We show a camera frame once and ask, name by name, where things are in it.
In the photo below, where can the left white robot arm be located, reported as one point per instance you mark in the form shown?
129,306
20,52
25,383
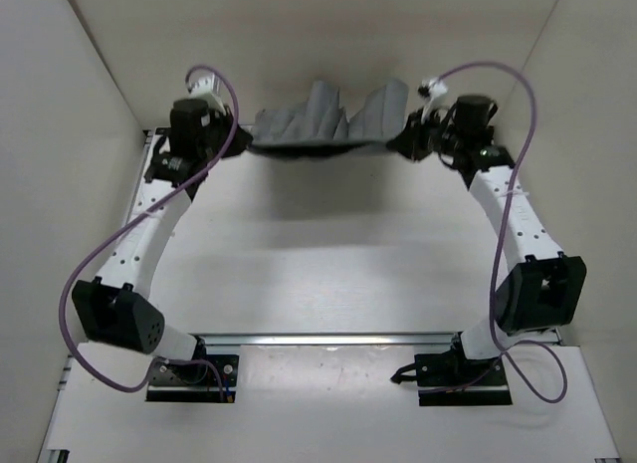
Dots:
114,307

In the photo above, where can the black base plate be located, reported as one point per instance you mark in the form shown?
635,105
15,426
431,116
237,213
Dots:
445,380
197,383

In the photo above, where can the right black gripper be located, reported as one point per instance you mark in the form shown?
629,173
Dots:
410,142

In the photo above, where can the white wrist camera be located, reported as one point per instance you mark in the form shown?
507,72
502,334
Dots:
432,89
207,88

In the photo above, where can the aluminium rail front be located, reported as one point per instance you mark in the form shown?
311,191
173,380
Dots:
328,339

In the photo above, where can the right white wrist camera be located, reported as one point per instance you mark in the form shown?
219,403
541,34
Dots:
432,89

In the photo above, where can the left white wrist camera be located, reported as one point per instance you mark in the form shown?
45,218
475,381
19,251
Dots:
207,88

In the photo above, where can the aluminium rail left side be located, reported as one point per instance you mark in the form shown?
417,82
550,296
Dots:
148,136

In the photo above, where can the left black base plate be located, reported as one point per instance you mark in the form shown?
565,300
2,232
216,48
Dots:
197,383

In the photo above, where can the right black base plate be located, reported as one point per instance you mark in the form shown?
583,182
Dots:
445,380

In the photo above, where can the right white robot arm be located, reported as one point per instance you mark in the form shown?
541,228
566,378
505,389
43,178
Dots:
542,286

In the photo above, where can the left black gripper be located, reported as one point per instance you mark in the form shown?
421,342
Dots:
241,142

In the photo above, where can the aluminium rail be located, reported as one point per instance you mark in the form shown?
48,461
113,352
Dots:
328,339
148,136

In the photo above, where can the grey pleated skirt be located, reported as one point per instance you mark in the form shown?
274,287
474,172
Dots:
319,128

